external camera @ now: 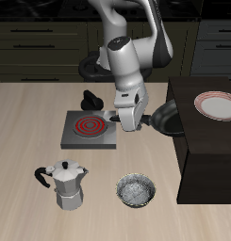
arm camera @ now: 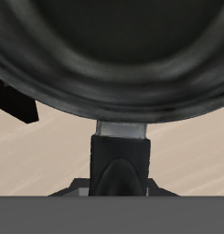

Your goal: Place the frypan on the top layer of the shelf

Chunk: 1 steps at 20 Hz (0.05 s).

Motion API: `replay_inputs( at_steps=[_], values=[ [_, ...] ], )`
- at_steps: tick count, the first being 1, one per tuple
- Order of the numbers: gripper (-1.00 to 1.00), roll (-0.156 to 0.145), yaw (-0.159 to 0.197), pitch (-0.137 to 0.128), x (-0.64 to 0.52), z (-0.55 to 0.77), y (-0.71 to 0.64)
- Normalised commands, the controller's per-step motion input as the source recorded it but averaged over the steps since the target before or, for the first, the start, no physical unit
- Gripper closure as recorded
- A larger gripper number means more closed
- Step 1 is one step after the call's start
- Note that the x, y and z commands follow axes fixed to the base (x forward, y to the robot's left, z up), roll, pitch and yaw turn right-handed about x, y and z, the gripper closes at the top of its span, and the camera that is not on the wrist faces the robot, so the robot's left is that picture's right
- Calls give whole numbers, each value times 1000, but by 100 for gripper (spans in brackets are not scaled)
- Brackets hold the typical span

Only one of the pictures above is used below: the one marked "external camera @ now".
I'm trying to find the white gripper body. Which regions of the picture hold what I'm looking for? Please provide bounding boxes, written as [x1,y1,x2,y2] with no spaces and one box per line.
[118,84,150,133]

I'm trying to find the black frying pan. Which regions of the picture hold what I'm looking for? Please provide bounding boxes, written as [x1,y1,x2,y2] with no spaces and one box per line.
[108,99,186,138]

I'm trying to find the dark wooden shelf cabinet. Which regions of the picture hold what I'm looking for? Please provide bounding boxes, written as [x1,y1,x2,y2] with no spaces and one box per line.
[165,75,231,205]

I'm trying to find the round black knob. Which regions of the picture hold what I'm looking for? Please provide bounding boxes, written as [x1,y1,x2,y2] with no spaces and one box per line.
[80,89,106,112]

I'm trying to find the dark grey stove plate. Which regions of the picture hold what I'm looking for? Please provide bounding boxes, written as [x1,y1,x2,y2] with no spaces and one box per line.
[59,109,118,151]

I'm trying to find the grey speckled bowl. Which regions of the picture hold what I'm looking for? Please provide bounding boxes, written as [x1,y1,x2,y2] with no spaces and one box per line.
[115,172,157,209]

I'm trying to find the white plate with red rim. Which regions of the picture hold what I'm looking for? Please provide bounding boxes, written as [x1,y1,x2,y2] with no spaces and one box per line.
[193,90,231,122]

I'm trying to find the silver moka pot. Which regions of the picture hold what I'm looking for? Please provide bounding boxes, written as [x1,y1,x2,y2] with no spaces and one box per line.
[34,158,90,212]

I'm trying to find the grey kitchen cupboards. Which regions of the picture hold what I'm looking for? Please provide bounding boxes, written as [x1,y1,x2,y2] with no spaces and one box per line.
[190,18,231,80]

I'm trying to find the dark kitchen cupboards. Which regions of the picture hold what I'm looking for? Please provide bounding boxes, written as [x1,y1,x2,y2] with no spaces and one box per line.
[0,19,200,84]

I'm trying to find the black kitchen countertop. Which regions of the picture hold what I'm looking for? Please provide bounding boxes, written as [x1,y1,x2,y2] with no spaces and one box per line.
[0,0,231,23]

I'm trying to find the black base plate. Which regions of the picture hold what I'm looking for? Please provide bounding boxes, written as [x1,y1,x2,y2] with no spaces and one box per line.
[77,51,153,83]

